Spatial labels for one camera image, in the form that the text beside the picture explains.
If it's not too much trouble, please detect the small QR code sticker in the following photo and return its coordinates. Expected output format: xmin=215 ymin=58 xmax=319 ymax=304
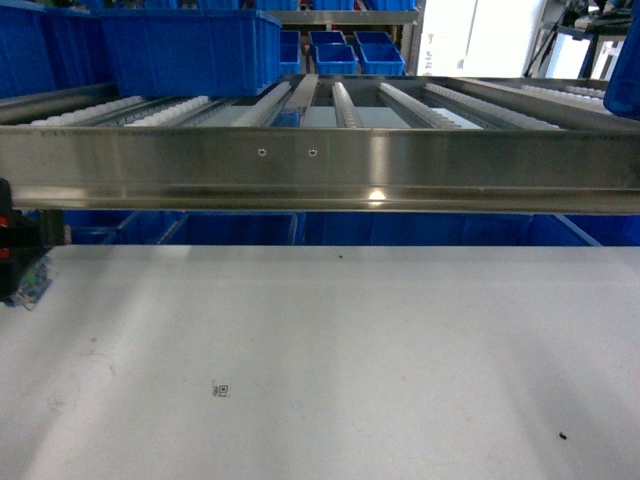
xmin=212 ymin=380 xmax=232 ymax=398

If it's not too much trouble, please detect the stainless steel roller shelf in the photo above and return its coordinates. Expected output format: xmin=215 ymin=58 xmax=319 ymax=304
xmin=1 ymin=75 xmax=639 ymax=214

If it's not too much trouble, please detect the large blue bin on shelf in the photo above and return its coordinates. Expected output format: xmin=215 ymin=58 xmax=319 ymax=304
xmin=98 ymin=9 xmax=281 ymax=98

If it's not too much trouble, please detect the small blue bin background right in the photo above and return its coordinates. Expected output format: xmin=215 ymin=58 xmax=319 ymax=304
xmin=360 ymin=44 xmax=405 ymax=76

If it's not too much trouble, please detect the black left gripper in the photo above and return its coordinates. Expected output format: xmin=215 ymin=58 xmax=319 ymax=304
xmin=1 ymin=178 xmax=64 ymax=299

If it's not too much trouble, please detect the small blue bin background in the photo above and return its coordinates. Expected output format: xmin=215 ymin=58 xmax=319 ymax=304
xmin=360 ymin=44 xmax=405 ymax=76
xmin=314 ymin=44 xmax=358 ymax=75

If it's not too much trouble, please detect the blue bin far left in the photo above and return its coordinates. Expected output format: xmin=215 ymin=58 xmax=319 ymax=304
xmin=1 ymin=1 xmax=114 ymax=99

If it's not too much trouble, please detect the red mushroom push button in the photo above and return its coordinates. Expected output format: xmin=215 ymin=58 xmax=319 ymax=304
xmin=1 ymin=256 xmax=58 ymax=311

